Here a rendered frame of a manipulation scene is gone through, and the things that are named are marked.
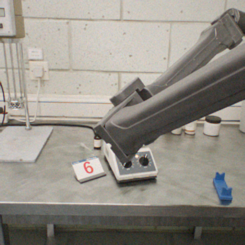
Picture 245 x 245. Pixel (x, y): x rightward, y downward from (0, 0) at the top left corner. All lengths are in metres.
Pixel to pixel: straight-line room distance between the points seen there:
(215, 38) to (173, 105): 0.39
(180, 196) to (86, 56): 0.77
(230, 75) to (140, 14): 1.04
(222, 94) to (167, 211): 0.55
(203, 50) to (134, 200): 0.43
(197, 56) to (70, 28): 0.80
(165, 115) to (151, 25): 0.99
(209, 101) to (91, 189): 0.59
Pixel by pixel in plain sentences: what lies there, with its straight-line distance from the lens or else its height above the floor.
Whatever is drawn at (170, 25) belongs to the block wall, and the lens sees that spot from 1.34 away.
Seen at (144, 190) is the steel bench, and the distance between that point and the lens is 0.86.
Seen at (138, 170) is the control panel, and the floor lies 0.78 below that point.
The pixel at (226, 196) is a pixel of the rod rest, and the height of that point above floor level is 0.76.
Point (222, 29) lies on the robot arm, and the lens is 0.75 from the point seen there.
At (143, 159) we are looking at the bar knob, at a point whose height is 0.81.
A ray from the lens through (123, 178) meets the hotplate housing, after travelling 0.87.
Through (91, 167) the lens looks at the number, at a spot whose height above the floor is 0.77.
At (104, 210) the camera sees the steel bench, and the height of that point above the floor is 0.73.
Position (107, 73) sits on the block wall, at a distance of 1.35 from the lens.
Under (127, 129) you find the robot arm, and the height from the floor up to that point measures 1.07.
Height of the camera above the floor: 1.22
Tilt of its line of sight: 20 degrees down
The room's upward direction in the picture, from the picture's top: 2 degrees clockwise
